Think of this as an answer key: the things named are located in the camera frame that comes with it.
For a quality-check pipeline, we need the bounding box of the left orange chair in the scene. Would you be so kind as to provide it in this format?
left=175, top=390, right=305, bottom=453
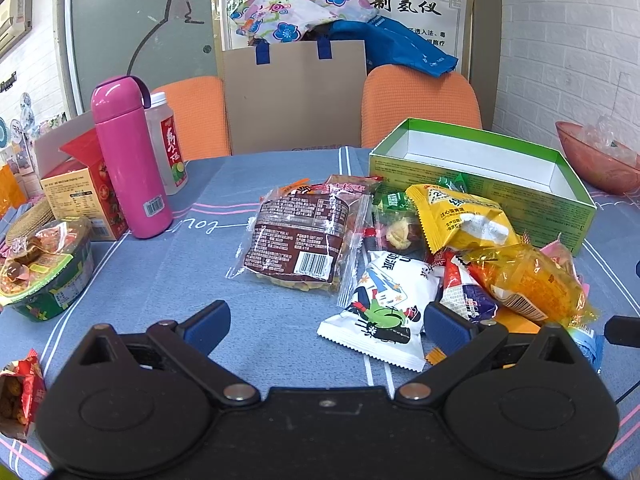
left=153, top=76, right=231, bottom=160

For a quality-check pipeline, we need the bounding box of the red open snack packet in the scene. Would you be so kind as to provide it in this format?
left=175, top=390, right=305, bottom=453
left=0, top=349, right=46, bottom=442

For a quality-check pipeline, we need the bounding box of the blue striped tablecloth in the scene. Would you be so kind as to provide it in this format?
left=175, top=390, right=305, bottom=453
left=1, top=148, right=639, bottom=479

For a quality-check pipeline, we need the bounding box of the brown cookie pack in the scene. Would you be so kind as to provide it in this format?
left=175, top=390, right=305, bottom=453
left=226, top=181, right=373, bottom=304

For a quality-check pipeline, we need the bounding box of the green cardboard box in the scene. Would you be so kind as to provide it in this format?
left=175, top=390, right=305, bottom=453
left=369, top=118, right=596, bottom=255

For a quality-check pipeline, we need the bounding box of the white cartoon snack bag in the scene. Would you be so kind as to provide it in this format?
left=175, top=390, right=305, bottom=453
left=317, top=250, right=440, bottom=372

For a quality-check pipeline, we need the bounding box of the white poster with characters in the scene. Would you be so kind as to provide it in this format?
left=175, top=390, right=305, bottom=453
left=212, top=0, right=474, bottom=78

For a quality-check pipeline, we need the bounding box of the pink red snack packet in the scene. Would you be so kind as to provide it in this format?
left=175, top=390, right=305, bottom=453
left=326, top=174, right=383, bottom=194

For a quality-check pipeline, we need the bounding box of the orange yellow snack bag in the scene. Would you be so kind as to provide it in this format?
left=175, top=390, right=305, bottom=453
left=461, top=244, right=598, bottom=327

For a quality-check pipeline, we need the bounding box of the wall air conditioner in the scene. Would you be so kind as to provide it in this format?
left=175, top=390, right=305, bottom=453
left=0, top=0, right=32, bottom=58

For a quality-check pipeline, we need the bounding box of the clear plastic drink bottle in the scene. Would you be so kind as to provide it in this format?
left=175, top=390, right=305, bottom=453
left=145, top=91, right=188, bottom=195

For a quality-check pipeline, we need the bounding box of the brown paper bag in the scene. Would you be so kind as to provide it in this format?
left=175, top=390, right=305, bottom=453
left=222, top=37, right=367, bottom=155

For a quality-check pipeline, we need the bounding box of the blue plastic bag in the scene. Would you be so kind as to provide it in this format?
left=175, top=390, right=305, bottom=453
left=303, top=15, right=458, bottom=78

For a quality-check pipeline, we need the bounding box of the red orange snack carton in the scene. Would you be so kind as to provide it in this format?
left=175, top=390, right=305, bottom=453
left=34, top=113, right=127, bottom=240

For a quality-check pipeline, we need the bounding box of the pink thermos bottle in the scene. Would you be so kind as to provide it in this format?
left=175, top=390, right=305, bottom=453
left=91, top=75, right=172, bottom=240

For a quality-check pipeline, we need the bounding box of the green instant noodle bowl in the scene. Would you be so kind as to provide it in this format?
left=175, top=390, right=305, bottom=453
left=1, top=216, right=94, bottom=322

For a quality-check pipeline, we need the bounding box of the floral cloth bundle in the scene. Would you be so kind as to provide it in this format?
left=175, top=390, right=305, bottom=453
left=230, top=0, right=378, bottom=44

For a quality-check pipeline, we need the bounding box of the orange small snack packet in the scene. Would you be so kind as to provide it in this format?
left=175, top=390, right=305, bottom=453
left=277, top=178, right=310, bottom=195

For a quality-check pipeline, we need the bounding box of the orange chair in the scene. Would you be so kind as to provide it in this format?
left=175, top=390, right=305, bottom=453
left=360, top=65, right=483, bottom=148
left=153, top=76, right=231, bottom=160

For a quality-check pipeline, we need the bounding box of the right orange chair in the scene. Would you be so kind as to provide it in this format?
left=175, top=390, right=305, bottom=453
left=360, top=65, right=483, bottom=148

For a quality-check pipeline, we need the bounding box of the pink plastic bowl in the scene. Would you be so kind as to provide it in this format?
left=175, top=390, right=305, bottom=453
left=555, top=122, right=639, bottom=195

